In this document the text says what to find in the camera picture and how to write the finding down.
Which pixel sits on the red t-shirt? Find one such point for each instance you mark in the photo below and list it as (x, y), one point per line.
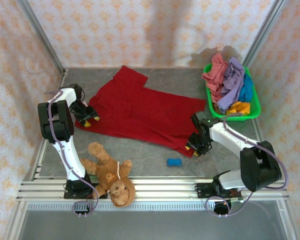
(140, 115)

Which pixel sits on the green plastic basket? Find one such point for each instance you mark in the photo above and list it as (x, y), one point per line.
(255, 110)

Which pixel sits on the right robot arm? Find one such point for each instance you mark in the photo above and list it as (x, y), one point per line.
(227, 135)

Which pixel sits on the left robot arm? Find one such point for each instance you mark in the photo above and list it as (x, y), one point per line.
(65, 155)

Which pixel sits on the small blue block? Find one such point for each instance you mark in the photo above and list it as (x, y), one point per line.
(174, 162)

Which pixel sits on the orange t-shirt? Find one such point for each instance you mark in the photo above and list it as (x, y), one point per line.
(240, 107)

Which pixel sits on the brown teddy bear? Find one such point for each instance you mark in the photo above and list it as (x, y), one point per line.
(110, 172)

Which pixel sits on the black connector box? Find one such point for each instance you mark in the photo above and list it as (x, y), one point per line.
(222, 207)
(82, 208)

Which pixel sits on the purple t-shirt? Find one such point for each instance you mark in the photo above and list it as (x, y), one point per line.
(232, 85)

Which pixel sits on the pink t-shirt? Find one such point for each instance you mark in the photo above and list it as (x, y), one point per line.
(216, 75)

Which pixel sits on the blue t-shirt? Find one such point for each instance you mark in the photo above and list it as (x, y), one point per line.
(247, 90)

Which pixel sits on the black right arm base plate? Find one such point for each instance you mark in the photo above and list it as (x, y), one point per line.
(205, 191)

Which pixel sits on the aluminium mounting rail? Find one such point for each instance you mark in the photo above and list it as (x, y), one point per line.
(160, 187)

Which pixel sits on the aluminium table side rail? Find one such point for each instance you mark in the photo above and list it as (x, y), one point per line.
(40, 160)
(263, 150)

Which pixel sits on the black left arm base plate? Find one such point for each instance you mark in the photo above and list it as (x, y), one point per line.
(72, 193)

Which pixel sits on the aluminium frame post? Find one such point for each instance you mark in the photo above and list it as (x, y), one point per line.
(40, 32)
(262, 35)

